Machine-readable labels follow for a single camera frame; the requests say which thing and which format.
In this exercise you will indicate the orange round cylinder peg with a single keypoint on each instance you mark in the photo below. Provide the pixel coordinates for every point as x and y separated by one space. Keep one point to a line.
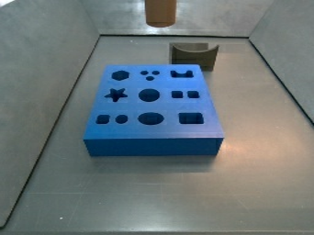
160 12

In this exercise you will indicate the blue shape sorter block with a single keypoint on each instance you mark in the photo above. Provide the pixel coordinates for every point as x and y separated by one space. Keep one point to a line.
152 110

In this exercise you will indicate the grey curved cradle holder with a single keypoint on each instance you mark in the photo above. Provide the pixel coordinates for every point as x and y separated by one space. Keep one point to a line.
194 53

